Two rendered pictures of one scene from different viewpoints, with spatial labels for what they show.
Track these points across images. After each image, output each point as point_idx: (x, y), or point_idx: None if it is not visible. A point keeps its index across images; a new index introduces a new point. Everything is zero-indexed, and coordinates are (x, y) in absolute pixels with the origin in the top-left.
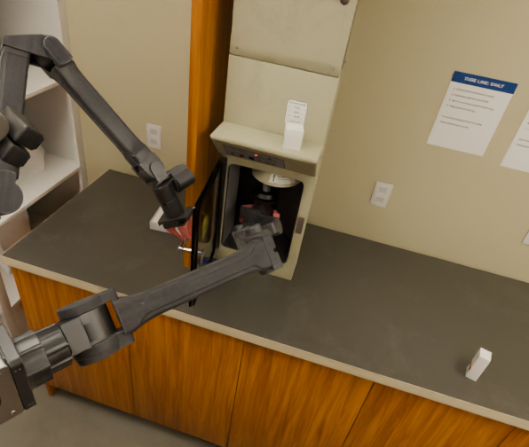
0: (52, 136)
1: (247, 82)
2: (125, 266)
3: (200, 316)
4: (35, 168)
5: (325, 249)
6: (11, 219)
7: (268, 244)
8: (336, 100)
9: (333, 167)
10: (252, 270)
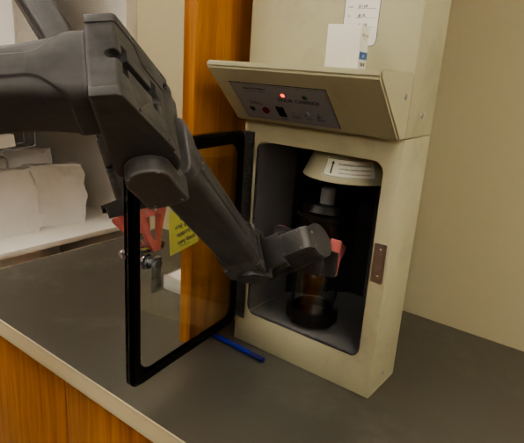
0: (109, 185)
1: None
2: (89, 323)
3: (152, 416)
4: (72, 217)
5: (462, 365)
6: (3, 258)
7: (95, 36)
8: (483, 82)
9: (483, 209)
10: (23, 87)
